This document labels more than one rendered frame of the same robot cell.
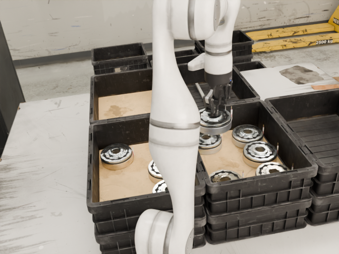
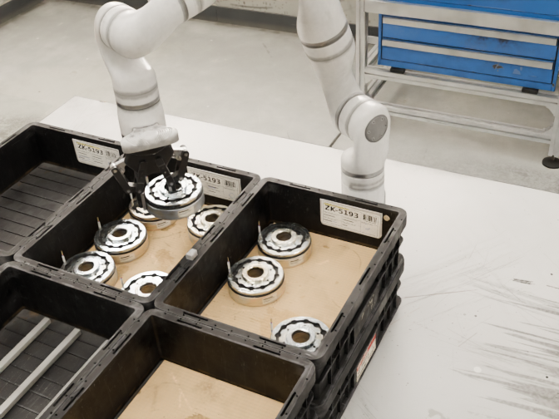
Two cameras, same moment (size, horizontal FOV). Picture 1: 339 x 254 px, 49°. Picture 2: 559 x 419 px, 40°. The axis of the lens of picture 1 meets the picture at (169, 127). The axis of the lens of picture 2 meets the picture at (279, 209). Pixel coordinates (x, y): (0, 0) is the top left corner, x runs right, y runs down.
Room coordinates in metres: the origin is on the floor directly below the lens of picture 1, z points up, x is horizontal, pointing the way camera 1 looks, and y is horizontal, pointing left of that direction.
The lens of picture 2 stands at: (1.67, 0.67, 1.77)
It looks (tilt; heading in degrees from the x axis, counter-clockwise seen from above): 37 degrees down; 216
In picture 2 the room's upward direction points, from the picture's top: 4 degrees counter-clockwise
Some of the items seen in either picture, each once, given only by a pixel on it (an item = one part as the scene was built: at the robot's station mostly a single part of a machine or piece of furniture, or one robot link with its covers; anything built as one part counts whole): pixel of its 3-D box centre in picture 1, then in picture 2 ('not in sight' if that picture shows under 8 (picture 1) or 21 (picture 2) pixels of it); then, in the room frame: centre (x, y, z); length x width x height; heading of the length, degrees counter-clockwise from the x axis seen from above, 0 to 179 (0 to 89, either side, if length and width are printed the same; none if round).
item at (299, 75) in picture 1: (300, 73); not in sight; (1.76, -0.71, 0.71); 0.22 x 0.19 x 0.01; 8
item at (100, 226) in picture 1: (142, 168); (289, 282); (0.87, 0.09, 0.87); 0.40 x 0.30 x 0.11; 7
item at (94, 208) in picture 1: (139, 154); (288, 259); (0.87, 0.09, 0.92); 0.40 x 0.30 x 0.02; 7
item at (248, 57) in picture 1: (222, 65); not in sight; (2.74, -0.46, 0.37); 0.40 x 0.30 x 0.45; 98
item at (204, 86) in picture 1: (206, 94); (2, 391); (1.30, -0.16, 0.87); 0.40 x 0.30 x 0.11; 7
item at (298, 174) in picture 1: (239, 138); (144, 219); (0.91, -0.21, 0.92); 0.40 x 0.30 x 0.02; 7
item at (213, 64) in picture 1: (212, 57); (142, 115); (0.93, -0.13, 1.17); 0.11 x 0.09 x 0.06; 53
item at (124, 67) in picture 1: (122, 79); not in sight; (2.63, 0.33, 0.37); 0.40 x 0.30 x 0.45; 98
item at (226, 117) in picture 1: (213, 116); (173, 189); (0.90, -0.13, 1.01); 0.10 x 0.10 x 0.01
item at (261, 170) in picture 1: (274, 173); (153, 204); (0.80, -0.29, 0.86); 0.10 x 0.10 x 0.01
